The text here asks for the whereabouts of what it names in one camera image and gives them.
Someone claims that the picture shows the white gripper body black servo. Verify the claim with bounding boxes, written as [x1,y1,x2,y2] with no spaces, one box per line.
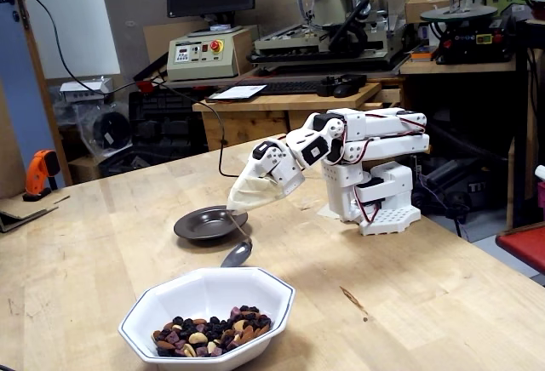
[251,140,299,163]

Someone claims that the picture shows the white moving gripper finger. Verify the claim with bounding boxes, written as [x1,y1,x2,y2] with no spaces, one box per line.
[267,149,306,197]

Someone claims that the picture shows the white fixed gripper finger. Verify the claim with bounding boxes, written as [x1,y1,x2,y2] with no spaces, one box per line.
[244,160,273,179]

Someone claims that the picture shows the beige masking tape wrap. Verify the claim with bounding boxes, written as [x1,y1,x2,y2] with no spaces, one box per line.
[227,174,293,213]

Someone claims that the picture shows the bent metal spoon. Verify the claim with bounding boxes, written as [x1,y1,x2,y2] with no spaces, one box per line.
[220,208,254,269]

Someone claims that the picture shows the dark brown plate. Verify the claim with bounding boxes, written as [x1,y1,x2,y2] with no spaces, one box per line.
[173,204,250,243]

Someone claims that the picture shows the white octagonal bowl blue rim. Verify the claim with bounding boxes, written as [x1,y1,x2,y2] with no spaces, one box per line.
[118,265,296,365]

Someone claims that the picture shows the beige tape piece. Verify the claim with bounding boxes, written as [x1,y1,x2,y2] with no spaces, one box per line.
[317,200,341,221]

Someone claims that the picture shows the wooden desk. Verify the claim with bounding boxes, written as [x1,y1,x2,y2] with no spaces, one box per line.
[192,81,405,153]

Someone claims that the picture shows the black keyboard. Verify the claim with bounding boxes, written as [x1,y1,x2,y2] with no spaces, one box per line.
[250,80,329,94]

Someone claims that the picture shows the black computer mouse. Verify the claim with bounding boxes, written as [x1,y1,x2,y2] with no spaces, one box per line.
[333,83,361,99]

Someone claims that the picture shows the black plastic case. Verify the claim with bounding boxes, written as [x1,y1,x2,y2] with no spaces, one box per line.
[127,88,209,155]

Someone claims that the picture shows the black desk gadget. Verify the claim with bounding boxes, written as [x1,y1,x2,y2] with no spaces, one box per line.
[317,73,368,98]

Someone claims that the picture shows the beige controller box red button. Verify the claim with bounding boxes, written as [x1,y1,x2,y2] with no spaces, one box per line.
[166,26,259,82]

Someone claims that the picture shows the plastic bag with black spool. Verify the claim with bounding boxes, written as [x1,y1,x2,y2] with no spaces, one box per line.
[72,100,133,155]

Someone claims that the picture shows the nut and dried fruit mix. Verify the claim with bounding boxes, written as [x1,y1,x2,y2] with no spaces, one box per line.
[152,305,273,358]

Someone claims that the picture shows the black tool case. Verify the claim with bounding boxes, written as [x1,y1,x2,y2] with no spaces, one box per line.
[408,123,512,227]

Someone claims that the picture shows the small white box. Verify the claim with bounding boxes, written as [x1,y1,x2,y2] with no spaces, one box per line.
[59,77,115,102]

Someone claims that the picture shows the wooden workbench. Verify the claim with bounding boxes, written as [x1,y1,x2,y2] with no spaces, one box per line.
[399,54,537,227]

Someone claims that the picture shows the brown cardboard box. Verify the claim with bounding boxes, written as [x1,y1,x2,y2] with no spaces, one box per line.
[404,0,452,26]

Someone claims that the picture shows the orange black power tool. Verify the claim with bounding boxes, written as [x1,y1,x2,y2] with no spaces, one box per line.
[21,149,61,202]

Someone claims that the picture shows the black scroll saw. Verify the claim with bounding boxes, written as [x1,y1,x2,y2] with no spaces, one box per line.
[419,0,519,66]

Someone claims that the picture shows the flat cardboard sheets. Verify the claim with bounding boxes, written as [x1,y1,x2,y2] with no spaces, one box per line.
[0,204,60,234]

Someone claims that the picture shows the red padded chair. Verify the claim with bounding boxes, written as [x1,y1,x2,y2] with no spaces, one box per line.
[496,221,545,278]

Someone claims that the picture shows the long black cable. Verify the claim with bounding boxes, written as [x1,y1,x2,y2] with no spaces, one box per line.
[0,0,252,179]

